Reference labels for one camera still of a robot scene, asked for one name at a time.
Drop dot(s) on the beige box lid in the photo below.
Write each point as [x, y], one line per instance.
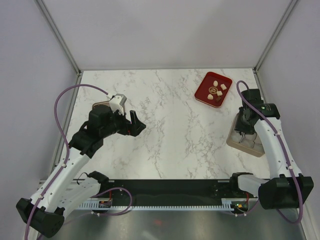
[100, 103]

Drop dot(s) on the aluminium frame left post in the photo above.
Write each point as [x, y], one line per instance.
[57, 34]

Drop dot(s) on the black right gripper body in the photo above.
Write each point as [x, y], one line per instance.
[242, 125]

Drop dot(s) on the white square chocolate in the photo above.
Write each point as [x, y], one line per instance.
[219, 93]

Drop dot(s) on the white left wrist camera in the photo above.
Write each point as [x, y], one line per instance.
[117, 104]

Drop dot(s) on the steel tongs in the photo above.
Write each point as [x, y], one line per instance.
[248, 140]

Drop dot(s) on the aluminium frame right post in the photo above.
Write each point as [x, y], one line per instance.
[275, 34]

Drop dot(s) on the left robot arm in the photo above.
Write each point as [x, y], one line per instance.
[45, 211]

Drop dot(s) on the aluminium frame post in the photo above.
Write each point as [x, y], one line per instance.
[57, 34]
[275, 34]

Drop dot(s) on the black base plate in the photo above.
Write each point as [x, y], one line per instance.
[170, 191]

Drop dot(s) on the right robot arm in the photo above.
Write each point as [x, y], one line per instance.
[287, 187]

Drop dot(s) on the beige chocolate box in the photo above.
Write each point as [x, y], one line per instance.
[234, 138]

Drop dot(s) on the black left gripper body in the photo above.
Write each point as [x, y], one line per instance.
[119, 123]

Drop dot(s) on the white heart chocolate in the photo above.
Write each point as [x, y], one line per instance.
[210, 97]

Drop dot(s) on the white cable duct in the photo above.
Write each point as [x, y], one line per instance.
[223, 204]

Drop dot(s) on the red square tray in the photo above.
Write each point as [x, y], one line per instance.
[207, 87]

